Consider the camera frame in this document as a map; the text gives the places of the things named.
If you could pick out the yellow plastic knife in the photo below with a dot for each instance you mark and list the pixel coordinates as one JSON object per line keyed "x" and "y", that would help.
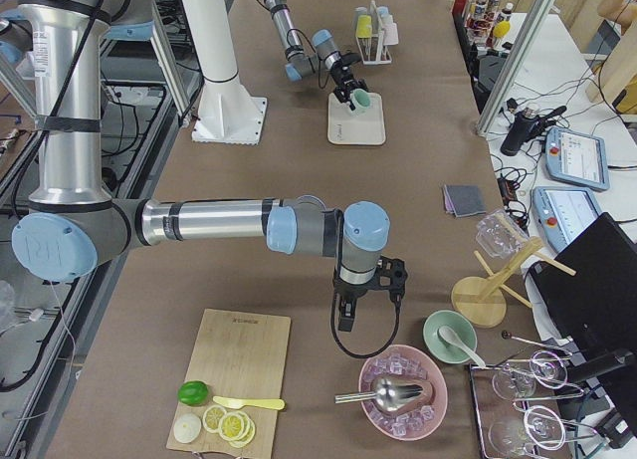
{"x": 239, "y": 403}

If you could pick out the black water bottle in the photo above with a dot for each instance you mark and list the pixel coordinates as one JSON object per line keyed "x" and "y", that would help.
{"x": 519, "y": 133}

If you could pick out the metal ice scoop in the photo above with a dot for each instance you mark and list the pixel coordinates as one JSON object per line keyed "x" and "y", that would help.
{"x": 391, "y": 394}

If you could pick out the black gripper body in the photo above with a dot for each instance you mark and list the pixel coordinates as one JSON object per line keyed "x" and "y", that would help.
{"x": 343, "y": 74}
{"x": 351, "y": 289}

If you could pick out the teach pendant tablet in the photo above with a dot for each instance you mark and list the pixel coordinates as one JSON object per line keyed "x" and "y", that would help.
{"x": 576, "y": 158}
{"x": 564, "y": 213}

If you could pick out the grey cup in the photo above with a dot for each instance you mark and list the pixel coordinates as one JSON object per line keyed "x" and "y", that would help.
{"x": 360, "y": 12}

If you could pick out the aluminium frame post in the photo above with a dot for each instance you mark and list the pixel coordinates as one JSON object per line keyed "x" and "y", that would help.
{"x": 522, "y": 45}

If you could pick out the white ceramic spoon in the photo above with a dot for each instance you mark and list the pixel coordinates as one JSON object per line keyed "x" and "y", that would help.
{"x": 447, "y": 334}

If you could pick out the purple cloth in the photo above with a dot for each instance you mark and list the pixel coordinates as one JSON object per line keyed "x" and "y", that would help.
{"x": 449, "y": 206}

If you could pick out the cream white cup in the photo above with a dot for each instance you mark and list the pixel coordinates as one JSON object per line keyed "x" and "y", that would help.
{"x": 387, "y": 20}

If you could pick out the cream rabbit tray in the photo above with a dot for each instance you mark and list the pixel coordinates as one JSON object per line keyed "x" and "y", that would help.
{"x": 344, "y": 128}

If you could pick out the green lime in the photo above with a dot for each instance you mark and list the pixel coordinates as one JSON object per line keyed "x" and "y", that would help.
{"x": 193, "y": 393}

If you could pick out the pink cup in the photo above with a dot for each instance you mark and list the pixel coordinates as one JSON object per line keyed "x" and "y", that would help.
{"x": 391, "y": 37}

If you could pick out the pink bowl of ice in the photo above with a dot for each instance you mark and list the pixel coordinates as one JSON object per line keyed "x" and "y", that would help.
{"x": 423, "y": 416}

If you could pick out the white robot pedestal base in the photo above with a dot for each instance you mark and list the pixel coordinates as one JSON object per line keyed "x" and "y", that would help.
{"x": 227, "y": 113}

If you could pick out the grey folded cloth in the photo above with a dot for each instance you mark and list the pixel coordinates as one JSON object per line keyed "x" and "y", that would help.
{"x": 467, "y": 200}

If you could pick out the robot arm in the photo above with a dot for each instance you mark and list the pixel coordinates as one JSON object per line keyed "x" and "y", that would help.
{"x": 348, "y": 89}
{"x": 74, "y": 225}

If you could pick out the lemon slices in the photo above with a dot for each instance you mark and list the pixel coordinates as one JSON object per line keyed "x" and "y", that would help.
{"x": 237, "y": 428}

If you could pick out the white wire cup rack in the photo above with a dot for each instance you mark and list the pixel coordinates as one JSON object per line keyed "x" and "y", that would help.
{"x": 372, "y": 51}

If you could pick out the wooden cup tree stand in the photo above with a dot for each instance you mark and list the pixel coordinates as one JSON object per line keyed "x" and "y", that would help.
{"x": 482, "y": 301}

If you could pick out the bamboo cutting board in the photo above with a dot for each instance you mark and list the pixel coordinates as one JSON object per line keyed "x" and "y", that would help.
{"x": 239, "y": 355}

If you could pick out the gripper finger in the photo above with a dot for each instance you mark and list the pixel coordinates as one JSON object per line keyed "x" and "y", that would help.
{"x": 356, "y": 84}
{"x": 341, "y": 94}
{"x": 346, "y": 313}

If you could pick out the green cup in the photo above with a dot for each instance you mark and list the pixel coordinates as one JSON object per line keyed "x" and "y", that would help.
{"x": 360, "y": 101}

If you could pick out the wire glass rack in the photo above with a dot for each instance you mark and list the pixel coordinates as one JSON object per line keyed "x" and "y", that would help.
{"x": 532, "y": 407}

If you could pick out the yellow cup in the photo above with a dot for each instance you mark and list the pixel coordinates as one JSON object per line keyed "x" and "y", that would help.
{"x": 364, "y": 30}

